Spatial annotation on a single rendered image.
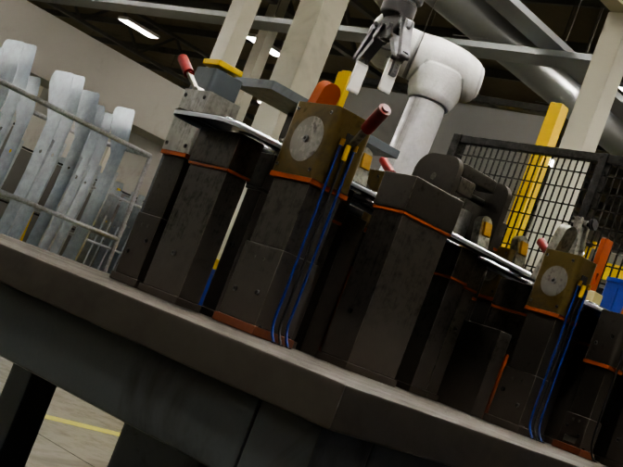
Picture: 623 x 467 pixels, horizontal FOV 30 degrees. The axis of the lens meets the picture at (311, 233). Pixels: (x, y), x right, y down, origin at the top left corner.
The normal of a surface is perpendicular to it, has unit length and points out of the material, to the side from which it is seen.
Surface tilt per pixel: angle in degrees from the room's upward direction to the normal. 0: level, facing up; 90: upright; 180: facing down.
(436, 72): 92
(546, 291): 90
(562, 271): 90
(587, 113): 90
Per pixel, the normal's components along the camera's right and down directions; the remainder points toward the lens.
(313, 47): 0.70, 0.21
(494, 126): -0.62, -0.30
